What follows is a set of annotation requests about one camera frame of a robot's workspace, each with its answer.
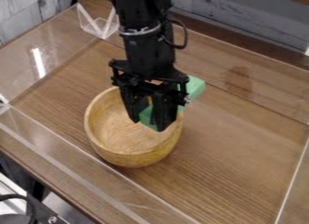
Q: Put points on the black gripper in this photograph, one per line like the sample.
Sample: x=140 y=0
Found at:
x=148 y=74

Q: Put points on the green rectangular block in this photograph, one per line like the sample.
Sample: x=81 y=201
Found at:
x=196 y=88

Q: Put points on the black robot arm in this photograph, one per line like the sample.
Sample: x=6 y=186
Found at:
x=144 y=14

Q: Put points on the brown wooden bowl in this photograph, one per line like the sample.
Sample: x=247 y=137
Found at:
x=128 y=144

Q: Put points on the clear acrylic corner bracket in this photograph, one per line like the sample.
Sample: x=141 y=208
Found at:
x=99 y=27

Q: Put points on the clear acrylic tray wall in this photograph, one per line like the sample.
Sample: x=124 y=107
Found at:
x=98 y=189

